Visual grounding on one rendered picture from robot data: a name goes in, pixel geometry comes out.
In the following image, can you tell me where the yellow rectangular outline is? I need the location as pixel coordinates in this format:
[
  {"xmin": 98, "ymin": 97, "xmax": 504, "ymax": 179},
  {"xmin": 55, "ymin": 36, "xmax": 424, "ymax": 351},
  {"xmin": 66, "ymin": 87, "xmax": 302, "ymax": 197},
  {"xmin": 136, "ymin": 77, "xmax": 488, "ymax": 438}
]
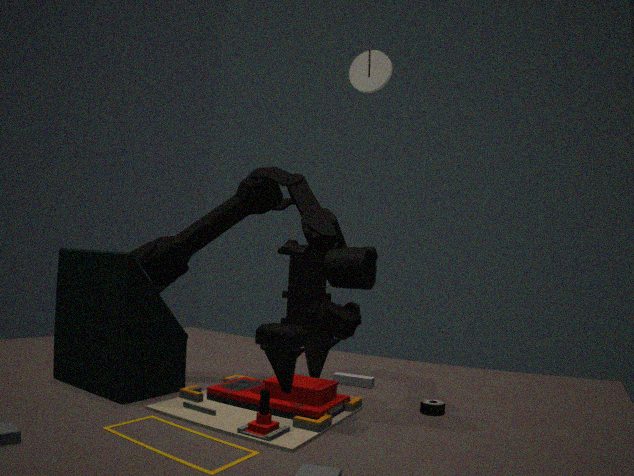
[{"xmin": 102, "ymin": 416, "xmax": 259, "ymax": 475}]

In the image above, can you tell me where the black toy tyre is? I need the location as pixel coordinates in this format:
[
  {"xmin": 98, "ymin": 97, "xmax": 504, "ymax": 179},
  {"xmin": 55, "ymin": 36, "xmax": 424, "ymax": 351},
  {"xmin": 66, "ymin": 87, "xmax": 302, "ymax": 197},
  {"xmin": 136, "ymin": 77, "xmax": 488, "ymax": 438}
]
[{"xmin": 420, "ymin": 398, "xmax": 445, "ymax": 416}]

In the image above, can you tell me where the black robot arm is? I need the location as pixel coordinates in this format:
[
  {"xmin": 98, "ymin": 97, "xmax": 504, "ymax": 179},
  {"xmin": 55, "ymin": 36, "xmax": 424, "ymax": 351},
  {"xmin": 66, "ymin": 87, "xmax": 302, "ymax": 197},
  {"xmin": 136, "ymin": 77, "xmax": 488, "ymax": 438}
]
[{"xmin": 130, "ymin": 167, "xmax": 378, "ymax": 340}]

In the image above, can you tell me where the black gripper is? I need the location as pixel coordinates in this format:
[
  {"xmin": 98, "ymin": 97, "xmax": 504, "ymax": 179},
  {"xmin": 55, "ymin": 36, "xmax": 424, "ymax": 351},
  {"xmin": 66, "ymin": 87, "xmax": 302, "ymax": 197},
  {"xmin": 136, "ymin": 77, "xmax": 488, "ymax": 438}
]
[{"xmin": 255, "ymin": 285, "xmax": 341, "ymax": 394}]

